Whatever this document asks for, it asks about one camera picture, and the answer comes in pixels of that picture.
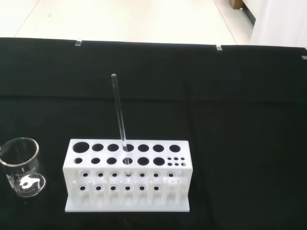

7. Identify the white test tube rack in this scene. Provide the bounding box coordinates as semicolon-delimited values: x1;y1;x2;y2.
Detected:
64;138;194;213

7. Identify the small clear glass beaker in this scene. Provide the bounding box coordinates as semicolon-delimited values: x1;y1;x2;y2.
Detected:
0;137;47;198

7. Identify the brown cardboard box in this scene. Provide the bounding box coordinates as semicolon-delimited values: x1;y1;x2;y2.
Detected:
229;0;246;10

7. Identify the black bench cloth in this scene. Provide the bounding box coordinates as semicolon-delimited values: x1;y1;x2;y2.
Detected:
0;37;307;230

